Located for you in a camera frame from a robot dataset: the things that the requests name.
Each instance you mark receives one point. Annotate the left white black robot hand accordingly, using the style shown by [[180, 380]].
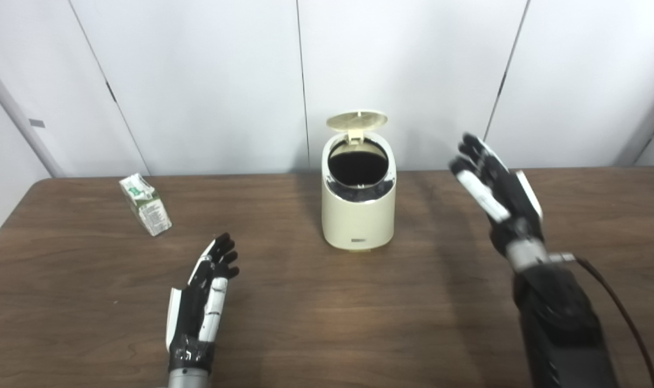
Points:
[[195, 318]]

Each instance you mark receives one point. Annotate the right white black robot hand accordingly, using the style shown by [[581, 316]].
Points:
[[507, 196]]

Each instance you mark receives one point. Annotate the green white milk carton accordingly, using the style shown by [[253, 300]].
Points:
[[149, 207]]

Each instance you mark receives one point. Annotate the cream-colored bin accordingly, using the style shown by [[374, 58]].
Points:
[[356, 221]]

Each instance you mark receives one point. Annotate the cream round bin lid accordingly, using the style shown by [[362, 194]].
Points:
[[356, 121]]

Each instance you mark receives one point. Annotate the dark wall panel hinge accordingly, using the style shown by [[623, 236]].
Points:
[[110, 91]]

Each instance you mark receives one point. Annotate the small gray wall label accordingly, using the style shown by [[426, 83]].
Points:
[[36, 123]]

